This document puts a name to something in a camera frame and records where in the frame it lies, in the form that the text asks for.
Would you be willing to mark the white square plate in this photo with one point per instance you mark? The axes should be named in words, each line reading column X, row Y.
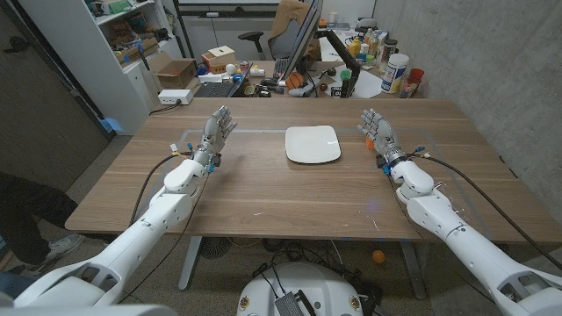
column 312, row 145

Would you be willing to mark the clear glasses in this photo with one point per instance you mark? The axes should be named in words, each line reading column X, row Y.
column 437, row 186

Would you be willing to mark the computer monitor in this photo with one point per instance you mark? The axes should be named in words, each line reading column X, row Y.
column 303, row 39

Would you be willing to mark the black laptop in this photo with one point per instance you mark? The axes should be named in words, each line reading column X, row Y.
column 215, row 89

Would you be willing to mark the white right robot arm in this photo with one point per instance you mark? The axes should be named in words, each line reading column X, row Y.
column 474, row 250

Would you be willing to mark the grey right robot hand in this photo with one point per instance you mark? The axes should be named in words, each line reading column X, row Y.
column 383, row 134

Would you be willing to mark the grey office chair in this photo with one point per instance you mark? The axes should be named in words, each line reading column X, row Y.
column 283, row 44

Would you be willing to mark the wooden office desk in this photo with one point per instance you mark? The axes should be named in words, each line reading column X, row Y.
column 327, row 93

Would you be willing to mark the green cup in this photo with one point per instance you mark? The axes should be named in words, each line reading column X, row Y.
column 345, row 74

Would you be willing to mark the orange ball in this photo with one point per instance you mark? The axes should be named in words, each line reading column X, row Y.
column 378, row 256

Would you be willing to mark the dark jar black lid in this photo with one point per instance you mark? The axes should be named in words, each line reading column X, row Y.
column 388, row 50

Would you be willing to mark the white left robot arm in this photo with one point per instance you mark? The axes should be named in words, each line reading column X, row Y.
column 131, row 241

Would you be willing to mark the person in dark trousers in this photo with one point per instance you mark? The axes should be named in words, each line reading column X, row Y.
column 26, row 210

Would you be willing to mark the grey table leg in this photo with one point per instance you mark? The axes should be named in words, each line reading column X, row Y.
column 412, row 267
column 189, row 263

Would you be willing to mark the blue plastic piece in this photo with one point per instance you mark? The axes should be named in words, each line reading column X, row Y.
column 112, row 124

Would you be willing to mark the black round fan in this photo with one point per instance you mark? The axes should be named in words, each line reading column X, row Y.
column 215, row 247

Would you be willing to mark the white shelf unit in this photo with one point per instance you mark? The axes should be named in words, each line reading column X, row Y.
column 88, row 57

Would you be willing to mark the white ball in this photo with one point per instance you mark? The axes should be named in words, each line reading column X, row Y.
column 231, row 69

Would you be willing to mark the white canister blue label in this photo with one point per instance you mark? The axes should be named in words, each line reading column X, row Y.
column 394, row 72

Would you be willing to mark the small black labelled box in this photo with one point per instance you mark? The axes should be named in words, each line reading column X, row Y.
column 336, row 92

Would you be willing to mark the yellow bottle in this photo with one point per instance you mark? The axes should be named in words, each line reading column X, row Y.
column 355, row 47

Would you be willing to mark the brown jacket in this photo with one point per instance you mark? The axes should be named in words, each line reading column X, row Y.
column 287, row 13

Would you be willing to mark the black keyboard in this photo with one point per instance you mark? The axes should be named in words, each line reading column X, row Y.
column 281, row 68

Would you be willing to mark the orange cube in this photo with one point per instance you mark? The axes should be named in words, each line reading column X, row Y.
column 369, row 143

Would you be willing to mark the open cardboard box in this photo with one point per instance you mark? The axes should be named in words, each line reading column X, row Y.
column 175, row 72

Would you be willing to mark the cardboard box white lid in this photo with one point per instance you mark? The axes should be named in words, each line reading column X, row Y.
column 219, row 59

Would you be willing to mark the drink can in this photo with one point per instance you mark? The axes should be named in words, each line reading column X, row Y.
column 244, row 68

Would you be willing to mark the small basketball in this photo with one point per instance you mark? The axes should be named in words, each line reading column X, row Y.
column 294, row 81

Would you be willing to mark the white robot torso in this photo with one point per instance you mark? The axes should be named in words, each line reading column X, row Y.
column 303, row 281

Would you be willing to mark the white paper sheet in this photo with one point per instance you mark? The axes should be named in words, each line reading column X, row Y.
column 369, row 85

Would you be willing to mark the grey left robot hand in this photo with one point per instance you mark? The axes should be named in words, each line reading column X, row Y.
column 213, row 134

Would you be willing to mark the white power box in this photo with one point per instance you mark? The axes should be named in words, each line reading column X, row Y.
column 175, row 96

